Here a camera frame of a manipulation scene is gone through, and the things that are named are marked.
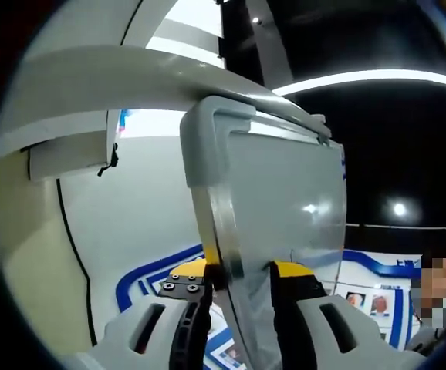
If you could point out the wall poster with portraits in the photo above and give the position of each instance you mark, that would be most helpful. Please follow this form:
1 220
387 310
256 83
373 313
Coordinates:
362 287

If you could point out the white whiteboard grey frame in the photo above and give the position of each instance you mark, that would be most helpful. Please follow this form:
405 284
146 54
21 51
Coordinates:
284 185

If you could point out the round ceiling spotlight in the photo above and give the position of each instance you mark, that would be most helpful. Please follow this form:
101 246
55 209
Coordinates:
399 209

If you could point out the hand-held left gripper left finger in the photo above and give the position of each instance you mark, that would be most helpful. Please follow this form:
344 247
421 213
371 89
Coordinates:
119 339

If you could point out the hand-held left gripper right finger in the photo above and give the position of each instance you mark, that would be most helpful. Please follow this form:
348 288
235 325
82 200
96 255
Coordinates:
365 331

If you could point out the long ceiling light strip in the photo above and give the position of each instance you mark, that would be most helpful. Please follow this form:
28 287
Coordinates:
362 76

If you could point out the blue printed sign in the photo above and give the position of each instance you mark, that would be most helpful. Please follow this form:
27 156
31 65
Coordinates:
124 119

